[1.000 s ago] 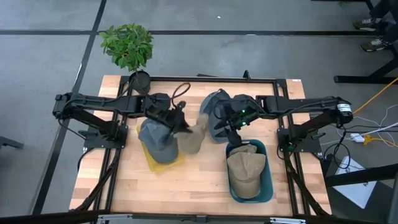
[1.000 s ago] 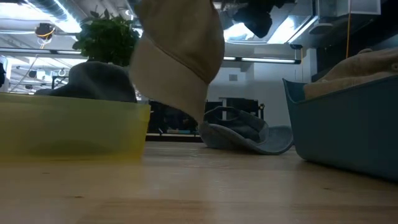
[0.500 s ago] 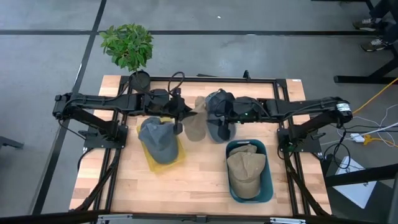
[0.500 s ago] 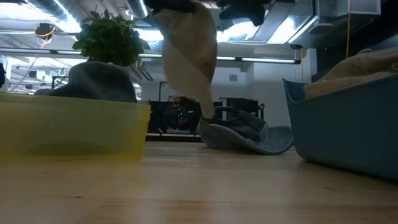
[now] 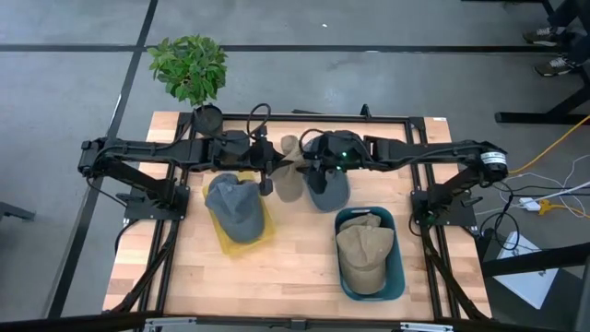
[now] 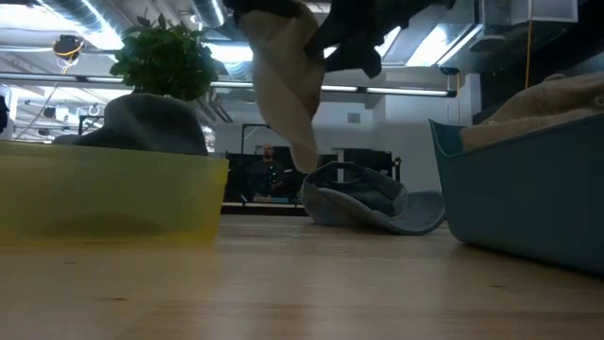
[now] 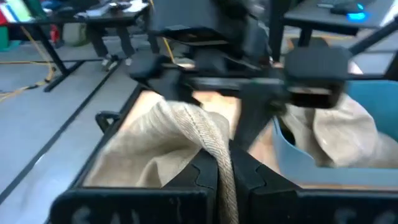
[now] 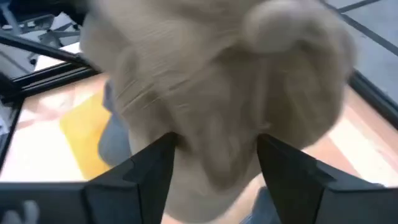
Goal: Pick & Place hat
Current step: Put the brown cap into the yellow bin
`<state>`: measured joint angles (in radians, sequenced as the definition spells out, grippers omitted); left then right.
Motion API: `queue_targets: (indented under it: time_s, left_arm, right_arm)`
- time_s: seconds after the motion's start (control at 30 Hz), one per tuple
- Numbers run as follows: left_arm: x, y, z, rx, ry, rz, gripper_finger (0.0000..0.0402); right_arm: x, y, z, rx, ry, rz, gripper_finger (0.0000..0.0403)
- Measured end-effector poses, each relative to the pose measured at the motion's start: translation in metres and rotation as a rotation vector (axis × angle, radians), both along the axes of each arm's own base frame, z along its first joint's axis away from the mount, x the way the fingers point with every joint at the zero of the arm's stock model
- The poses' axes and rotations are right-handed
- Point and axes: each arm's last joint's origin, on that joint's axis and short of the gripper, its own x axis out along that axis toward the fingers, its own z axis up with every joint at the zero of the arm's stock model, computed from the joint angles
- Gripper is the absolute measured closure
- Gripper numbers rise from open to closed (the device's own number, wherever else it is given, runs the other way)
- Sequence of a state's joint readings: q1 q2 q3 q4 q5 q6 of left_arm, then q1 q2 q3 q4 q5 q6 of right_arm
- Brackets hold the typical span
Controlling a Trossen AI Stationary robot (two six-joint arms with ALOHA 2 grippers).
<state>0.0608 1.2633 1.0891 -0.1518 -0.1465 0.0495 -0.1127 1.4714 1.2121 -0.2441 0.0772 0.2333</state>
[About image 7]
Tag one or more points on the black desk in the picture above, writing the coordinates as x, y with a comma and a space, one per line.
62, 19
323, 21

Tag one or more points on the teal plastic bin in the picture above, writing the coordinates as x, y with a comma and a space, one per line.
311, 177

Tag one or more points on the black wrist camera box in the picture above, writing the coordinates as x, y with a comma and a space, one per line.
317, 68

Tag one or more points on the tan baseball cap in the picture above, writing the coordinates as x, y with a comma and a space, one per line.
149, 149
342, 137

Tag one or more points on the person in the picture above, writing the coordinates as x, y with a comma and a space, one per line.
96, 40

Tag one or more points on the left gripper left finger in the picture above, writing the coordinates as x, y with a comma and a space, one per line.
140, 207

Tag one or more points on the black computer mouse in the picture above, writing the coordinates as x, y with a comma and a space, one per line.
348, 11

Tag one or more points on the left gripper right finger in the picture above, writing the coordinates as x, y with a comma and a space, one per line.
311, 208

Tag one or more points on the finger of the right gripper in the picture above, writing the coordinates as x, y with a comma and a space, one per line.
252, 124

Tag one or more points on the person's shoe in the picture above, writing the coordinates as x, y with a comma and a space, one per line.
128, 61
109, 62

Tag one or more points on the green crate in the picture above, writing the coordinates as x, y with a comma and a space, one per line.
3, 39

